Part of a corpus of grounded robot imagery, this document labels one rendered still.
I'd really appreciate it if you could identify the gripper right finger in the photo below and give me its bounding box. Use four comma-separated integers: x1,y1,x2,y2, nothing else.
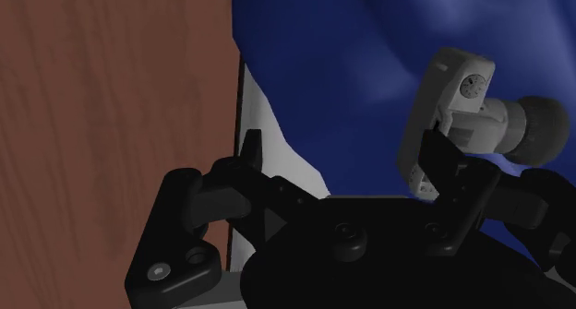
417,128,576,283

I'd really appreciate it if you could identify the grey photo camera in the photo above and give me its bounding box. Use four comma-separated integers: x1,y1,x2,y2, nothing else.
396,46,571,202

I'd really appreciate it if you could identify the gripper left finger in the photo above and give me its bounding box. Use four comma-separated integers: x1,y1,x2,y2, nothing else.
124,128,326,309

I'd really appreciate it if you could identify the bed with blue cover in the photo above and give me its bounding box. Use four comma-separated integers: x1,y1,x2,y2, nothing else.
226,0,576,296

